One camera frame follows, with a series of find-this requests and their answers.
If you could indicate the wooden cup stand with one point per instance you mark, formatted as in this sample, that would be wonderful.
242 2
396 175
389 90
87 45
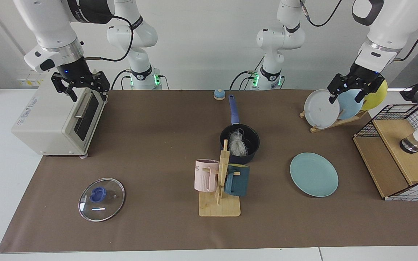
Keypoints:
223 208

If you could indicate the yellow plate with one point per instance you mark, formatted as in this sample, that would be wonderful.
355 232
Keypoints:
377 99

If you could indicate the wooden plate rack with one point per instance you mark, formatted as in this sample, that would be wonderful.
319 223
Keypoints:
339 123

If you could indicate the white vermicelli bundle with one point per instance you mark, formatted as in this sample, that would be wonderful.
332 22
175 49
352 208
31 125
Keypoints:
236 145

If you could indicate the pale toaster oven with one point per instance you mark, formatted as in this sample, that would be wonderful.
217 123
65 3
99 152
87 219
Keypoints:
42 123

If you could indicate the dark teal cup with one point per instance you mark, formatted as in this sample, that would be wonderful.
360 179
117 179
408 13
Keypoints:
238 183

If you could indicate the white plate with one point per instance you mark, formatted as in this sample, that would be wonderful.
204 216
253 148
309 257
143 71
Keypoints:
319 110

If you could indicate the brown table cloth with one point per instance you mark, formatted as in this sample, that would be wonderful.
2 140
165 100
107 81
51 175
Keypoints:
151 163

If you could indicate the small blue round thing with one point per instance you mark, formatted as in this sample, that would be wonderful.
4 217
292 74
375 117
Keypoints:
219 95

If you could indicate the pink ribbed cup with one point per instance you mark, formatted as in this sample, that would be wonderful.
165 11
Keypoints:
203 177

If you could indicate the light blue plate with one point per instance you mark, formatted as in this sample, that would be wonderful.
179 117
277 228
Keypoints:
350 107

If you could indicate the green plate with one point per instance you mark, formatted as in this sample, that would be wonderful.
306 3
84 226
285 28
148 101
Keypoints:
314 174

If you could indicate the glass lid with blue knob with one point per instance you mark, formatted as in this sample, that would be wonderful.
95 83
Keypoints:
97 195

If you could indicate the white wall socket strip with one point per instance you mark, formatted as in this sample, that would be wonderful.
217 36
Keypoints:
31 81

